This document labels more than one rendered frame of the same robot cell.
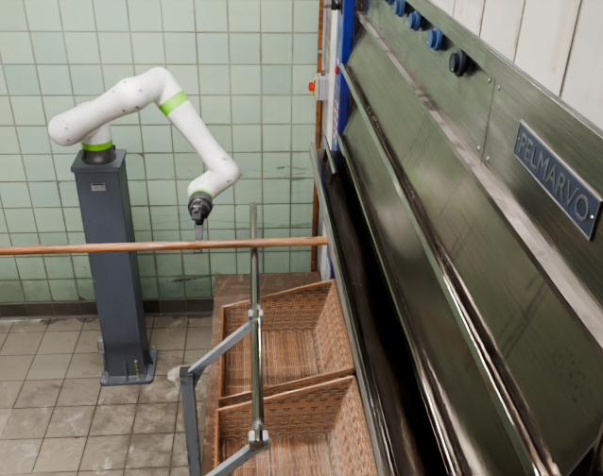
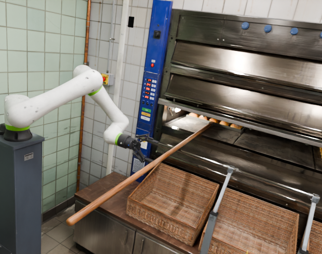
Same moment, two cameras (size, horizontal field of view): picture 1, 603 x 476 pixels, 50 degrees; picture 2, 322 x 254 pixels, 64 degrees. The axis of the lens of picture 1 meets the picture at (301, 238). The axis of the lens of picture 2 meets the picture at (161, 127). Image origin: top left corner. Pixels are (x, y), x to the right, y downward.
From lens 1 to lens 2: 213 cm
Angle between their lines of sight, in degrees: 55
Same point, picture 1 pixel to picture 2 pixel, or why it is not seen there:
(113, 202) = (37, 165)
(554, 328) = not seen: outside the picture
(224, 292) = (93, 198)
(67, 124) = (37, 108)
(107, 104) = (81, 87)
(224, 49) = (42, 62)
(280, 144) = (65, 115)
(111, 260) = (30, 210)
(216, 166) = (122, 118)
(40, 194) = not seen: outside the picture
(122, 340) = not seen: outside the picture
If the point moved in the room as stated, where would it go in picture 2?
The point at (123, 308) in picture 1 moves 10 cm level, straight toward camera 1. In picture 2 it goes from (33, 243) to (46, 247)
